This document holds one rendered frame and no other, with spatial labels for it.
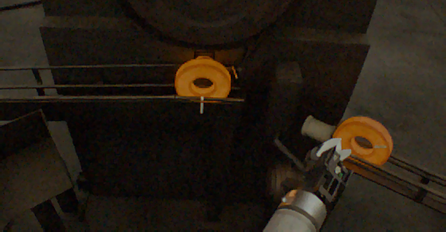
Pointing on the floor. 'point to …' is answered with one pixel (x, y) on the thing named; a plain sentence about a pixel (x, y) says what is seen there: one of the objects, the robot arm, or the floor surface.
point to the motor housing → (275, 174)
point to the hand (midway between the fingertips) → (334, 144)
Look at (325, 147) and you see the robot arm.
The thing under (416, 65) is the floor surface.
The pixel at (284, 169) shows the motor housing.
